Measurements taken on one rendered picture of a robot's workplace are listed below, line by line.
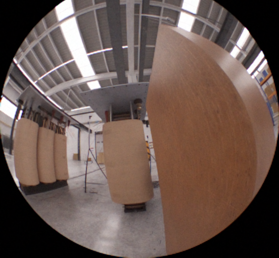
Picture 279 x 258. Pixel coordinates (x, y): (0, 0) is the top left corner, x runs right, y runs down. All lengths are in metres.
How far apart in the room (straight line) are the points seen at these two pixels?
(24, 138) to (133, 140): 1.56
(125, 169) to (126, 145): 0.23
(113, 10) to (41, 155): 4.42
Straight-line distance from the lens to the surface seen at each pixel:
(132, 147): 0.84
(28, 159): 1.64
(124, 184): 0.90
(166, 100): 0.16
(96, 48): 10.45
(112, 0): 4.09
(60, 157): 2.06
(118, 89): 0.93
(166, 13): 10.24
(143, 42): 6.51
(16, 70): 8.89
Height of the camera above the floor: 0.74
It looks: 22 degrees up
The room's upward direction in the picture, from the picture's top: 9 degrees counter-clockwise
